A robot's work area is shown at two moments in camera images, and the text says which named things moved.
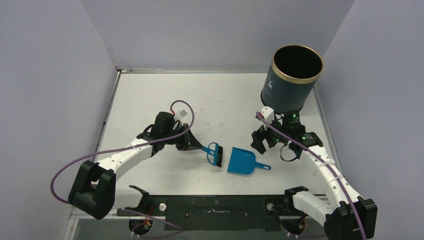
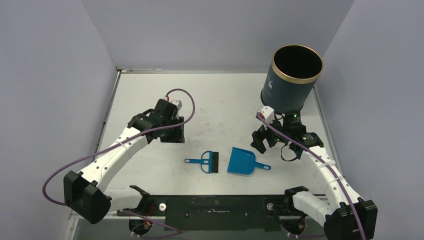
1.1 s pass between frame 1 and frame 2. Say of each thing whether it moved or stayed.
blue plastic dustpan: stayed
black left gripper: moved
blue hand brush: moved
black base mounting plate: stayed
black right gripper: stayed
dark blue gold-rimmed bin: stayed
